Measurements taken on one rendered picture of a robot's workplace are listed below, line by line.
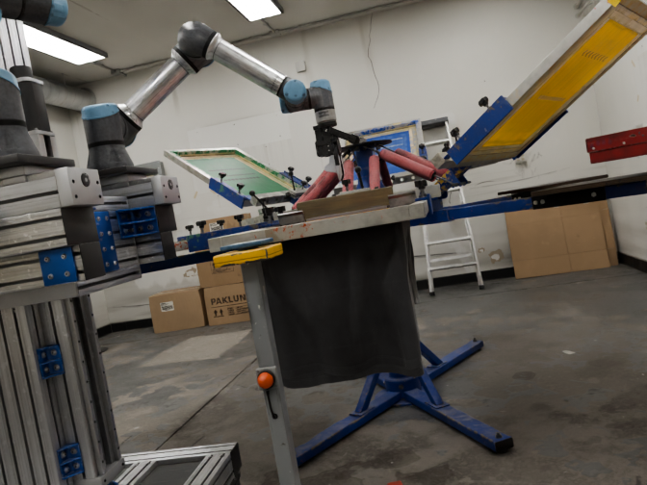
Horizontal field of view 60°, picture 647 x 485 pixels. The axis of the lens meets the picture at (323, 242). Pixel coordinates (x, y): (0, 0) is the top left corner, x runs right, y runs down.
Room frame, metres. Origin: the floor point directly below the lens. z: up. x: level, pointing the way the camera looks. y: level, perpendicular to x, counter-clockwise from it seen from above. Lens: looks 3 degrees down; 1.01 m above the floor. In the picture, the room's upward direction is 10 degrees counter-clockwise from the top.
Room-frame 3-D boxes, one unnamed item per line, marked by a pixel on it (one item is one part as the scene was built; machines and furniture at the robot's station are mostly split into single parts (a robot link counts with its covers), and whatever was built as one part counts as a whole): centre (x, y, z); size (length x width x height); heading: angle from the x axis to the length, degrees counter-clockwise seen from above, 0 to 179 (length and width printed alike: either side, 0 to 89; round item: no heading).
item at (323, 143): (2.07, -0.08, 1.26); 0.09 x 0.08 x 0.12; 78
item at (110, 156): (1.90, 0.66, 1.31); 0.15 x 0.15 x 0.10
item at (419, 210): (1.85, -0.06, 0.97); 0.79 x 0.58 x 0.04; 168
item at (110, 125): (1.91, 0.66, 1.42); 0.13 x 0.12 x 0.14; 3
